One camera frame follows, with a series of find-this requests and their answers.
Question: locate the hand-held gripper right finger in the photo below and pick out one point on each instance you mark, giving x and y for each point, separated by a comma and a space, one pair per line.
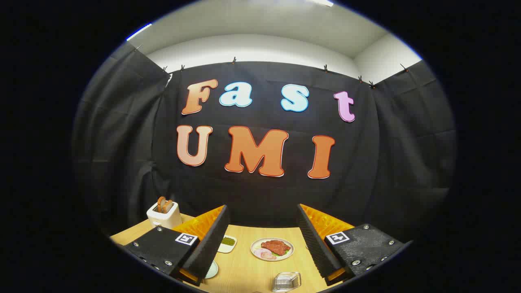
313, 244

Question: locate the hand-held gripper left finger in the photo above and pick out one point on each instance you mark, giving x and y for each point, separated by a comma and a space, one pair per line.
211, 244

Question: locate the white divided dish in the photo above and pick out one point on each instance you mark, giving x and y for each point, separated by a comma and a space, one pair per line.
227, 248

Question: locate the pile of green mung beans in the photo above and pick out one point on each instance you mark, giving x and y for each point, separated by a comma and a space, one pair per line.
228, 241

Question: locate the teal round plate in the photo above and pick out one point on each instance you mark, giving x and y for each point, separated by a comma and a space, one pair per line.
212, 270

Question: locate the green lettuce leaf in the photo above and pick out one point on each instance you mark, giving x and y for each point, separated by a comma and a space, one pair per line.
286, 253

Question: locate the brown meat steak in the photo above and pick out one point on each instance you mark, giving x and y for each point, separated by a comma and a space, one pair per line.
276, 246

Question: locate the reddish pink ham slice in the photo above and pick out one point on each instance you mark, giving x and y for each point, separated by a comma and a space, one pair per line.
269, 256

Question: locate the small square metal tray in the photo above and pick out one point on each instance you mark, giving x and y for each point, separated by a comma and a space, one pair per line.
286, 282

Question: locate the pale pink ham slice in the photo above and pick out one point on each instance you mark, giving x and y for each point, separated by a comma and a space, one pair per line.
258, 252

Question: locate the round white meat plate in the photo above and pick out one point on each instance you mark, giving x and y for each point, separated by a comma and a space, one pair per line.
260, 244

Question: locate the white toaster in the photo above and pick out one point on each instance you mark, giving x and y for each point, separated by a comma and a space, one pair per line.
163, 219

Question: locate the brown toast slice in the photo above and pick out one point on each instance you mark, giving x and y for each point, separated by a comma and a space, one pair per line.
160, 204
168, 206

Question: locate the row of black cloth clips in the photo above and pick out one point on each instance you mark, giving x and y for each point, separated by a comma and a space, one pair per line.
234, 61

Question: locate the ceiling light strip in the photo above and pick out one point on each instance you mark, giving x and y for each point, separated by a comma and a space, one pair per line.
323, 2

